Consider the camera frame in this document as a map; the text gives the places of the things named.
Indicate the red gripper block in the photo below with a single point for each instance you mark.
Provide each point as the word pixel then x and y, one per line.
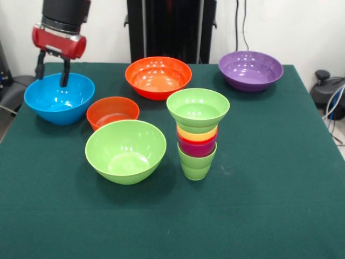
pixel 58 44

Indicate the blue bowl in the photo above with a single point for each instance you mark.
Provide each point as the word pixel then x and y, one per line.
pixel 59 99

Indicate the small orange bowl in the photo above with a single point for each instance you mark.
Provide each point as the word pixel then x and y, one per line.
pixel 107 110

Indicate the large orange bowl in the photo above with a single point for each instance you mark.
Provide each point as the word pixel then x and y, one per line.
pixel 151 78

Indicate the large green bowl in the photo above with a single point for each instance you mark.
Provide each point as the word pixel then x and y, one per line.
pixel 125 156

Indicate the red cup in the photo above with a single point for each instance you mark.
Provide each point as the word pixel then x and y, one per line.
pixel 182 139

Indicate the small green bowl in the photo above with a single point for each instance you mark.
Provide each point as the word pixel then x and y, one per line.
pixel 198 108

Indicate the yellow cup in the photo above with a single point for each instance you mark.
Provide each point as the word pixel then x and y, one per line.
pixel 196 136

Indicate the purple cup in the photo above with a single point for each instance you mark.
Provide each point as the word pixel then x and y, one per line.
pixel 196 149

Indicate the green cup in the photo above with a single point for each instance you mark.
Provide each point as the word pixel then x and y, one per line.
pixel 196 167

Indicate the large purple bowl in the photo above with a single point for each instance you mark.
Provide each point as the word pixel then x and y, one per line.
pixel 250 73

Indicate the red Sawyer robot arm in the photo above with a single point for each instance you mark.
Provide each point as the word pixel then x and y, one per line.
pixel 66 13

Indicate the black machine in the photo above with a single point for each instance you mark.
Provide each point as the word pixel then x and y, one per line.
pixel 4 64

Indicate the dark green tablecloth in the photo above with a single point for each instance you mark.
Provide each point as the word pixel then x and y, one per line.
pixel 242 202

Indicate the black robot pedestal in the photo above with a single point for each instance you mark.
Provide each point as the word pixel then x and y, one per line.
pixel 167 27

